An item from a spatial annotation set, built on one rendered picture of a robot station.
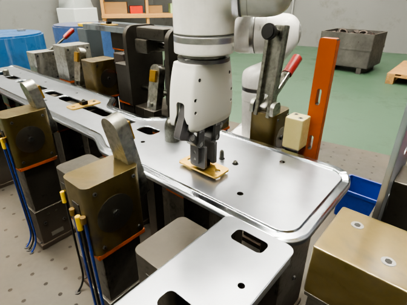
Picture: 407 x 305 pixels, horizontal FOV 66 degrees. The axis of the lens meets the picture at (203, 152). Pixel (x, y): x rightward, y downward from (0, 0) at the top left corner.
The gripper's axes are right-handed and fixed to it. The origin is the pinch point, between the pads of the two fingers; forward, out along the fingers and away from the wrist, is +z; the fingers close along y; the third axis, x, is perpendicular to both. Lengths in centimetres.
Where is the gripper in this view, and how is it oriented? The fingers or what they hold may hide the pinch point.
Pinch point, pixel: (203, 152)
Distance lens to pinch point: 51.3
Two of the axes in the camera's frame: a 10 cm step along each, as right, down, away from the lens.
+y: -6.5, 3.4, -6.8
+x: 7.6, 3.0, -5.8
